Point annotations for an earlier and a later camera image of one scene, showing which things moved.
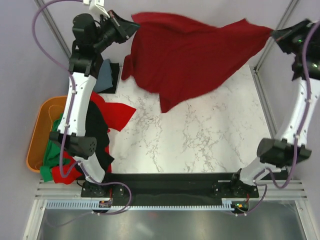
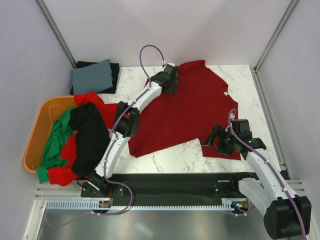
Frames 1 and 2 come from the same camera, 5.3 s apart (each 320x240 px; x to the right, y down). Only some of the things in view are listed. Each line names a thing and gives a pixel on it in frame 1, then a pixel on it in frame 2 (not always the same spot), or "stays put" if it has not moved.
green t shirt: x=52 y=157 stays put
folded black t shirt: x=115 y=69 stays put
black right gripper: x=282 y=35 to x=217 y=130
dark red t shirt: x=168 y=51 to x=184 y=120
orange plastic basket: x=50 y=110 stays put
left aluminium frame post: x=54 y=26 stays put
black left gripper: x=125 y=29 to x=173 y=88
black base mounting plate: x=168 y=188 stays put
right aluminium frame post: x=285 y=17 stays put
